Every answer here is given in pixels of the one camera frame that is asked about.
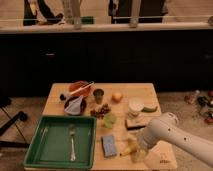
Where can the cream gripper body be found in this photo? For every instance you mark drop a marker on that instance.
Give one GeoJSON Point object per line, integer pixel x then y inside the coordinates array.
{"type": "Point", "coordinates": [139, 155]}

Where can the bunch of red grapes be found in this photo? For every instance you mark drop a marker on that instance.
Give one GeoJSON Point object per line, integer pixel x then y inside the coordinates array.
{"type": "Point", "coordinates": [101, 111]}

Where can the green plastic cup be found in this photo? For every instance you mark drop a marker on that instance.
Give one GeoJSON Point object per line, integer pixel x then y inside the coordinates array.
{"type": "Point", "coordinates": [109, 120]}

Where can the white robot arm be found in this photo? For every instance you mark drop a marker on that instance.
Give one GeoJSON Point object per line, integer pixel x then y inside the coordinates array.
{"type": "Point", "coordinates": [164, 128]}

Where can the small metal cup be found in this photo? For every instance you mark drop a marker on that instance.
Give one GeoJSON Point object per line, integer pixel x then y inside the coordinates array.
{"type": "Point", "coordinates": [98, 95]}

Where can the wooden folding table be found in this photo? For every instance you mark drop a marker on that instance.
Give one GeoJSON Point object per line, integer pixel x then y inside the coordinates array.
{"type": "Point", "coordinates": [160, 158]}

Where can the grey folded cloth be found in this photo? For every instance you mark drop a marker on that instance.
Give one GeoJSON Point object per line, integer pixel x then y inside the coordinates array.
{"type": "Point", "coordinates": [74, 105]}

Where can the blue sponge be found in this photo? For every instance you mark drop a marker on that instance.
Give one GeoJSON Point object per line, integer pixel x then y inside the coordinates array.
{"type": "Point", "coordinates": [108, 145]}

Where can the yellow banana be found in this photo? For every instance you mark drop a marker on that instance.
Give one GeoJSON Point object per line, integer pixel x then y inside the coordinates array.
{"type": "Point", "coordinates": [132, 147]}

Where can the green plastic tray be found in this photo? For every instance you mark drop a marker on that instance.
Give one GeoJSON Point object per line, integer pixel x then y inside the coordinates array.
{"type": "Point", "coordinates": [50, 147]}

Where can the yellow orange fruit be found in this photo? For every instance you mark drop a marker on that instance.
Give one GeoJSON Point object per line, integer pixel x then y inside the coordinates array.
{"type": "Point", "coordinates": [117, 97]}

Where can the black and tan sponge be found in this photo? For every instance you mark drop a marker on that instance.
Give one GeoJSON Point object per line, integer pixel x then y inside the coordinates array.
{"type": "Point", "coordinates": [133, 124]}

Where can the silver fork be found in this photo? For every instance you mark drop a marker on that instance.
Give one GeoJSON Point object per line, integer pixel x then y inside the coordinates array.
{"type": "Point", "coordinates": [72, 136]}

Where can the white-handled spatula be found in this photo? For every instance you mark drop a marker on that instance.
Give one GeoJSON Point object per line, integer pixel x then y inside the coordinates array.
{"type": "Point", "coordinates": [79, 88]}

